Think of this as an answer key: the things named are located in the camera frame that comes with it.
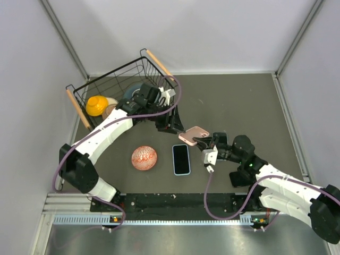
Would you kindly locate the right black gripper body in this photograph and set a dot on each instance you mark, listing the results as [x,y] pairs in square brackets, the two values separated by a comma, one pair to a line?
[228,154]

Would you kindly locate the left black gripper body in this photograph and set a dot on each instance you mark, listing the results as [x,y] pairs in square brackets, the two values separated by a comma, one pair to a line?
[163,121]

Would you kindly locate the pink phone case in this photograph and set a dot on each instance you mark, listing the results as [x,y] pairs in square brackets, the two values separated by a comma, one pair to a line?
[194,132]

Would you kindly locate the black phone case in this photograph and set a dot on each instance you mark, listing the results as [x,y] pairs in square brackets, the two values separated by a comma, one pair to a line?
[238,181]

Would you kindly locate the light blue phone case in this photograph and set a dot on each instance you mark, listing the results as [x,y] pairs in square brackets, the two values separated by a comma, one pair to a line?
[174,159]

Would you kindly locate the teal phone black screen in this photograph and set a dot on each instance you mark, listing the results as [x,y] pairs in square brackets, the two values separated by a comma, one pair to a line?
[220,137]

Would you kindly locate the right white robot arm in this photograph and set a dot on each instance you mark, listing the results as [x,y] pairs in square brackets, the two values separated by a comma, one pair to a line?
[316,206]

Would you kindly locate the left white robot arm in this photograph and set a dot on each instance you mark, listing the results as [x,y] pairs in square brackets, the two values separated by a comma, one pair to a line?
[77,161]

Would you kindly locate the red patterned bowl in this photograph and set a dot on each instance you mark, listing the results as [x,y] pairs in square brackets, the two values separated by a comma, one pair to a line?
[144,158]

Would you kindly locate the blue glazed plate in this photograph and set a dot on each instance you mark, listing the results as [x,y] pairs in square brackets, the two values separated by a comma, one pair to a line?
[131,90]

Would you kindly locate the brown ceramic bowl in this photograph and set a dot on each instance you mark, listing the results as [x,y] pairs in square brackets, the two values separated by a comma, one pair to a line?
[108,111]

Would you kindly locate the cream patterned bowl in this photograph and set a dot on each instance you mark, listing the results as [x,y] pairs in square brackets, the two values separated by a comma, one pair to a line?
[112,101]

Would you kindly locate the yellow ribbed bowl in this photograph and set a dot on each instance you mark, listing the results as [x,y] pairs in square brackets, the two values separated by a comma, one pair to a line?
[96,105]

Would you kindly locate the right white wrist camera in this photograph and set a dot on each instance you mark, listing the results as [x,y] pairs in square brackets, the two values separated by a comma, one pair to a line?
[209,158]

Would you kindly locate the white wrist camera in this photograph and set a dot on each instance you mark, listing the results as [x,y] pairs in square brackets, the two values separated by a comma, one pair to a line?
[209,158]
[165,96]

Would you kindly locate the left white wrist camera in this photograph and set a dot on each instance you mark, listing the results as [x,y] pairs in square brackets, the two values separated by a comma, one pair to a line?
[165,96]

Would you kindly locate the black wire dish basket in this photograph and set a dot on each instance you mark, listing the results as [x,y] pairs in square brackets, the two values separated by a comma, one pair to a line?
[146,69]

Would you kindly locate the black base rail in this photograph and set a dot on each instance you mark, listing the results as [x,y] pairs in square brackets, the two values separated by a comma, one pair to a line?
[178,206]

